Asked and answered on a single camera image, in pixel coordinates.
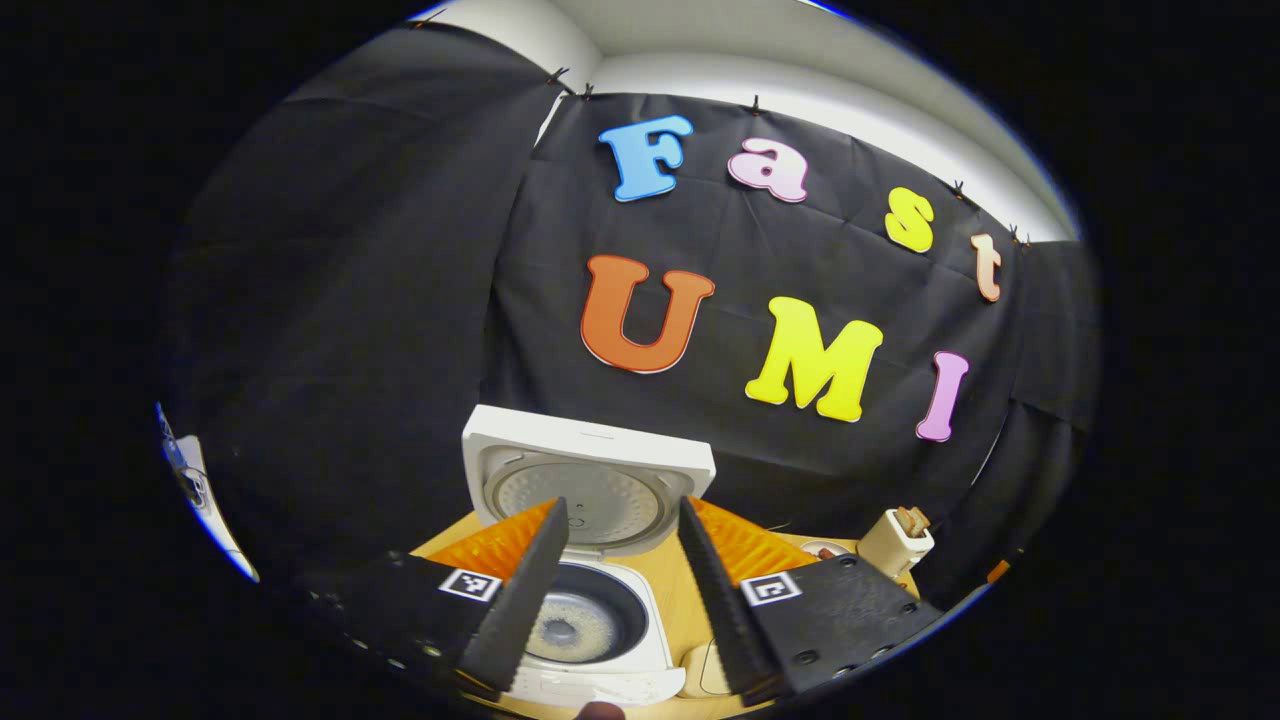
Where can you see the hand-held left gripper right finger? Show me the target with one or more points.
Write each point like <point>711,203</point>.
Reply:
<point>725,610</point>

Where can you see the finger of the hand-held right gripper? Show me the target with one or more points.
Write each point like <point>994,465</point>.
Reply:
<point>997,571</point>

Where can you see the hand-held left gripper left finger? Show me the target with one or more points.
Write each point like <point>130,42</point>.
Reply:
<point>520,600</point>

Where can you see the clear box of rice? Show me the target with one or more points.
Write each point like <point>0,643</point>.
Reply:
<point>705,675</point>

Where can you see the white rice cooker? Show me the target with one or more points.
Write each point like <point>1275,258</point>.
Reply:
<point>600,440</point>

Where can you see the toasted bread slice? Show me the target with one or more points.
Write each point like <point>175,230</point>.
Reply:
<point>905,523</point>
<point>919,518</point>

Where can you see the white toaster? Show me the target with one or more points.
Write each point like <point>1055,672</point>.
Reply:
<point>890,552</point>

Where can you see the black backdrop cloth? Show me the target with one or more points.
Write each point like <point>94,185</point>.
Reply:
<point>380,300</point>

